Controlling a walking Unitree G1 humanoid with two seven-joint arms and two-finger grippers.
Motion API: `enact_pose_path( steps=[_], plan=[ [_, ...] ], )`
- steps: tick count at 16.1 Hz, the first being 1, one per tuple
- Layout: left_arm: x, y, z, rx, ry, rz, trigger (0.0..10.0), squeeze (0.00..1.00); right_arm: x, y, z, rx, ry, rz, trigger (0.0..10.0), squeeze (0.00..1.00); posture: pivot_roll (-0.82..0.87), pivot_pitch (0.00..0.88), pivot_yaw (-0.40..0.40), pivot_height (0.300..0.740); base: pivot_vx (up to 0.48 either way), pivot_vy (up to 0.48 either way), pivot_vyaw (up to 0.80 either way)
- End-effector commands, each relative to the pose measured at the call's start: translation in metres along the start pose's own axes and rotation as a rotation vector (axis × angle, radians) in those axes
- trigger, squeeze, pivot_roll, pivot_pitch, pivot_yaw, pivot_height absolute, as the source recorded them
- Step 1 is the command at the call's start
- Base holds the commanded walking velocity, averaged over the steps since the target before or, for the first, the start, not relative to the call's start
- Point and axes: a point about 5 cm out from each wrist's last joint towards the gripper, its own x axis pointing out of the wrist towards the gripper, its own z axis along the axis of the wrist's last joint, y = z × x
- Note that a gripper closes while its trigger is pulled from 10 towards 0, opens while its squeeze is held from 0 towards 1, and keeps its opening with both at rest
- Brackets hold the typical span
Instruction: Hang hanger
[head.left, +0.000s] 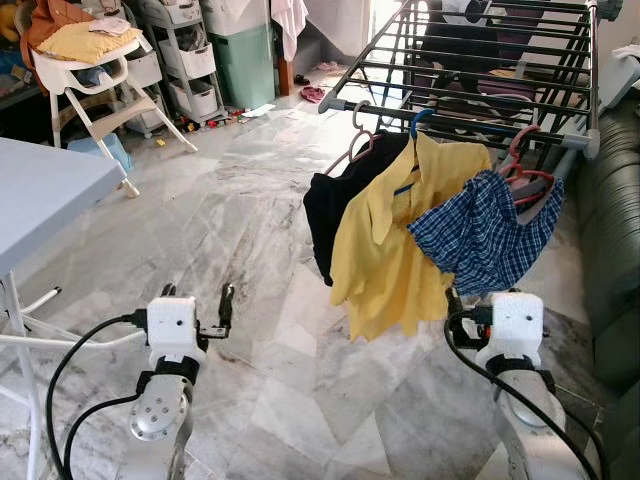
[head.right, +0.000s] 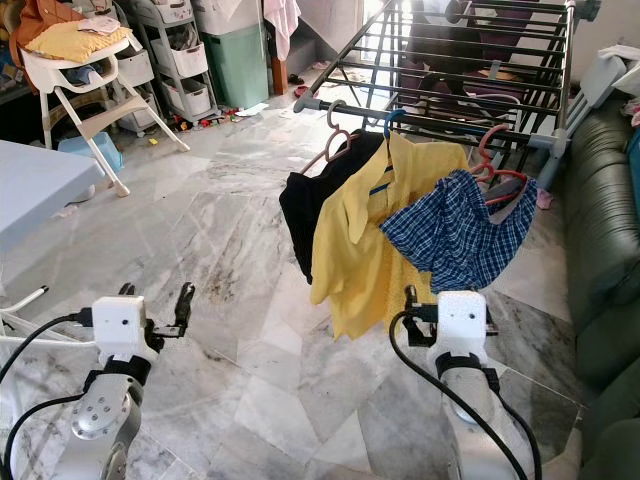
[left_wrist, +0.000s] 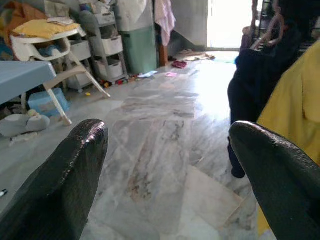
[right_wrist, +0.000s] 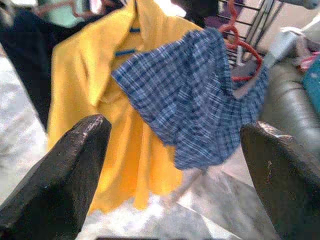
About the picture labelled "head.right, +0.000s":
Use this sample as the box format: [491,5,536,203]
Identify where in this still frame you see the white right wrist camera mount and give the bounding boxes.
[435,290,489,351]

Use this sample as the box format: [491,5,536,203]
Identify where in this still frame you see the yellow polo shirt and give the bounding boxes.
[310,135,469,341]

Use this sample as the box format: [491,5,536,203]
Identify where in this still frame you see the brown cloth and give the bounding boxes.
[15,0,86,51]

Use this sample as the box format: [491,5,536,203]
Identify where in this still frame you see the blue storage box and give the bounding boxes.
[627,130,640,193]

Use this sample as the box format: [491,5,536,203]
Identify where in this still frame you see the black shirt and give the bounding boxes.
[280,130,386,284]

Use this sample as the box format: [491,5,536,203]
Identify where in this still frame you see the pink towel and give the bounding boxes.
[263,0,303,62]

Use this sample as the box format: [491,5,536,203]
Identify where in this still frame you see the pink plastic hanger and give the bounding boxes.
[300,100,358,177]

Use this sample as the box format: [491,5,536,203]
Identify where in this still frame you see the green laundry bin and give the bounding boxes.
[193,0,272,110]

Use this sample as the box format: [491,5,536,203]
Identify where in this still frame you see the grey folding table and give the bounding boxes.
[0,140,99,480]

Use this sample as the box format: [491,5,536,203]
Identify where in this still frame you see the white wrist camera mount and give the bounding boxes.
[93,296,151,361]
[435,290,489,351]

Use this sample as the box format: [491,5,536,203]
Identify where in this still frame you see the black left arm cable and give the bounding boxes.
[0,312,96,480]

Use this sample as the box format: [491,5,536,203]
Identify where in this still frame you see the red plastic hanger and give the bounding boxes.
[472,123,531,209]

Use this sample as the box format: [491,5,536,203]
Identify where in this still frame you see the blue plastic hanger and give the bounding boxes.
[380,108,407,143]

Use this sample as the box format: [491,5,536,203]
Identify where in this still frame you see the blue plastic stool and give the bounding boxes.
[57,133,127,174]

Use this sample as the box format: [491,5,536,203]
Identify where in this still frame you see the purple chair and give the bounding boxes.
[398,0,526,113]

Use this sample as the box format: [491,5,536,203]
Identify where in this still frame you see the white baby high chair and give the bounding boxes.
[20,10,191,199]

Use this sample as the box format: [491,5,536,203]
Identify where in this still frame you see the green leather sofa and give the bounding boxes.
[560,95,640,480]

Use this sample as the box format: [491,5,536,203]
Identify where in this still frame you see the blue plaid shorts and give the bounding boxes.
[380,170,539,294]

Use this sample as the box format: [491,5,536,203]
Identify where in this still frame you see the white plastic object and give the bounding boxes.
[570,45,640,126]

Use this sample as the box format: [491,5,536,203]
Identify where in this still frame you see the white drawer trolley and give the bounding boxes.
[125,0,212,127]

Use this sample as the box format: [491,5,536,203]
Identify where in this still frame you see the black metal drying rack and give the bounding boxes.
[293,0,603,191]

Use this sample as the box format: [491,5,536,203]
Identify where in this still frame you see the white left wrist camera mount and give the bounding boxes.
[93,296,151,361]

